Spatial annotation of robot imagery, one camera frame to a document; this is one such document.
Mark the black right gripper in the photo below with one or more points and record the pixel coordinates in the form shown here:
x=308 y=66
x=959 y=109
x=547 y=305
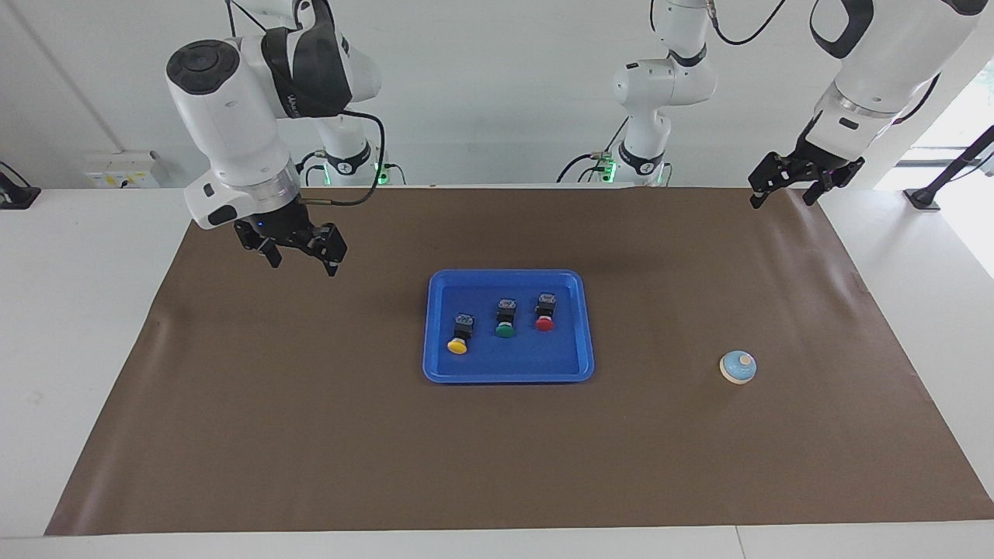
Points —
x=286 y=229

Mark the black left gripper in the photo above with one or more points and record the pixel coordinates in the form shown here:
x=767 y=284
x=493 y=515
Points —
x=814 y=161

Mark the yellow push button switch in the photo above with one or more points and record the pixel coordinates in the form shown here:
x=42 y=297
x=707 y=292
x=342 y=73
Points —
x=461 y=335

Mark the green push button switch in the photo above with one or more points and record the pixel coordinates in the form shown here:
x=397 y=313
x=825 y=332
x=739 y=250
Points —
x=505 y=320

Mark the red push button switch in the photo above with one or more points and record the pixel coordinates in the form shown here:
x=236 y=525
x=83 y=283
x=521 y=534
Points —
x=545 y=313

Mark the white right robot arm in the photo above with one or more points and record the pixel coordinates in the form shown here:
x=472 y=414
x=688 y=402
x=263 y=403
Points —
x=233 y=101

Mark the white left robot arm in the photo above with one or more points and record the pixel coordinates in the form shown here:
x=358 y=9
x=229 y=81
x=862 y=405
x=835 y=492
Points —
x=885 y=70

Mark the light blue desk bell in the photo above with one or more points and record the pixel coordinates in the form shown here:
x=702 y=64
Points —
x=738 y=367

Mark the blue plastic tray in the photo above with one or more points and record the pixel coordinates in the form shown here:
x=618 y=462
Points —
x=543 y=357

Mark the brown paper table mat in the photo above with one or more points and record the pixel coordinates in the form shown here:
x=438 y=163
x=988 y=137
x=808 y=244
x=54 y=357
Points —
x=497 y=466

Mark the tall black camera stand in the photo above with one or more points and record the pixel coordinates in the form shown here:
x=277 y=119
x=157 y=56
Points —
x=951 y=167

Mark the white wall socket box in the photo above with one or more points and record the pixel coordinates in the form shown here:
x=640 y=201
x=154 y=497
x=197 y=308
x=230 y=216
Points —
x=120 y=169

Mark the short black camera stand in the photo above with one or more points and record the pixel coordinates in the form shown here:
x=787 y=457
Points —
x=15 y=194

